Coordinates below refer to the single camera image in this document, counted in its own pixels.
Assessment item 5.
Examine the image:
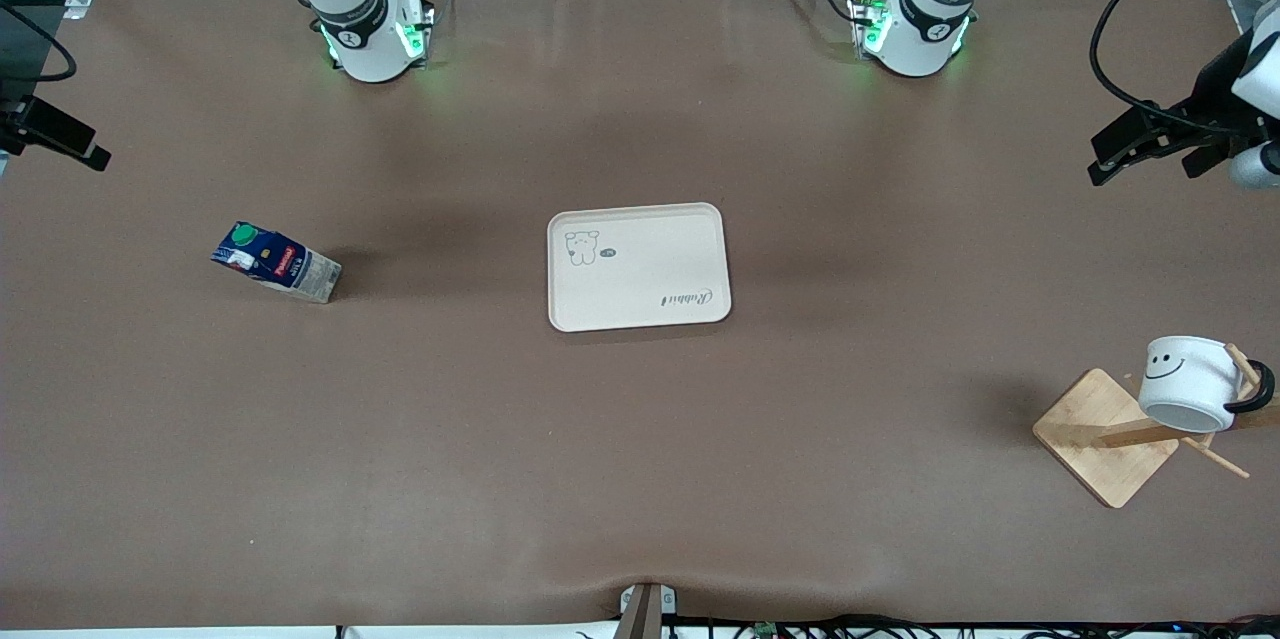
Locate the white smiley mug black handle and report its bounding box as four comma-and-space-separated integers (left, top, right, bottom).
1138, 335, 1277, 435

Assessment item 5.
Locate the blue milk carton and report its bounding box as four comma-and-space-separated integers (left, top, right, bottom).
210, 221, 343, 304

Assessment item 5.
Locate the wooden mug tree rack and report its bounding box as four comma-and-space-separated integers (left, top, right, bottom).
1032, 344, 1280, 510

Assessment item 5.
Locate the white tray with rabbit print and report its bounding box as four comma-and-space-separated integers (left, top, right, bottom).
547, 202, 733, 333

